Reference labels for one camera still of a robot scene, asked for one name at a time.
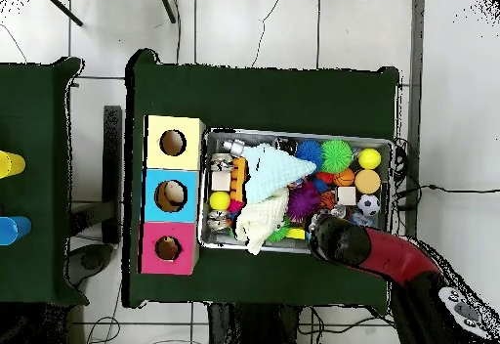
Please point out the light blue waffle cloth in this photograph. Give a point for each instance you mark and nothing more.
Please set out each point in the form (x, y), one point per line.
(269, 172)

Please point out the cream waffle cloth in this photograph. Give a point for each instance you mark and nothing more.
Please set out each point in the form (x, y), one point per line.
(261, 219)

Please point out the orange striped plush tiger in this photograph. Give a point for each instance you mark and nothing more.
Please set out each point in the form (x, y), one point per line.
(327, 200)

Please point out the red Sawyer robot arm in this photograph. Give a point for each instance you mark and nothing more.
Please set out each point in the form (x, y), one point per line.
(398, 258)

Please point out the wooden box with three holes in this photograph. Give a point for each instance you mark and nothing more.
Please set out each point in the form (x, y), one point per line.
(156, 160)

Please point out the purple spiky rubber ball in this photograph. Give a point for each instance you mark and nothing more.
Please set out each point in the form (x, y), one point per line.
(302, 202)

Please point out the blue spiky rubber ball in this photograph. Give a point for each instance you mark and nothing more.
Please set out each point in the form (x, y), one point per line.
(308, 151)

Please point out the dark green table cloth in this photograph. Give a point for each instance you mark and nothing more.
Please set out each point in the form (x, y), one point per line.
(254, 94)
(35, 86)

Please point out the green spiky rubber ball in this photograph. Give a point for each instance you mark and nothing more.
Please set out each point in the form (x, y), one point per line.
(336, 156)

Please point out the small orange basketball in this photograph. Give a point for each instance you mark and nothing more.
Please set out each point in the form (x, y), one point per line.
(344, 178)

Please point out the plain wooden cube block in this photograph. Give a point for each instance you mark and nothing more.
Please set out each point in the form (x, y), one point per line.
(346, 196)

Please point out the orange foam ball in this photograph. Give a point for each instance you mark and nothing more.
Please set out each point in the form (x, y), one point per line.
(367, 181)

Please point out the yellow smooth ball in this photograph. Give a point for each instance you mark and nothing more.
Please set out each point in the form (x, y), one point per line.
(369, 158)

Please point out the small soccer ball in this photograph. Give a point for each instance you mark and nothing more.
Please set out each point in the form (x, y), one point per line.
(368, 205)

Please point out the black upright panel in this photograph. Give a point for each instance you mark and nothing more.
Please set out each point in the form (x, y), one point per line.
(112, 164)

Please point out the dark grey stand base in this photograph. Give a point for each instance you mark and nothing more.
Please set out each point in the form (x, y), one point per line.
(91, 260)

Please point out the black stand leg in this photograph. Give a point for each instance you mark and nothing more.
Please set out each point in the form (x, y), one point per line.
(168, 8)
(64, 9)

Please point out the yellow plastic cup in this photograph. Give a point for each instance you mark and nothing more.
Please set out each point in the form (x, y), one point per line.
(11, 164)

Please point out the blue plastic cup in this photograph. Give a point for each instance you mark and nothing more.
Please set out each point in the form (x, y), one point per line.
(13, 230)

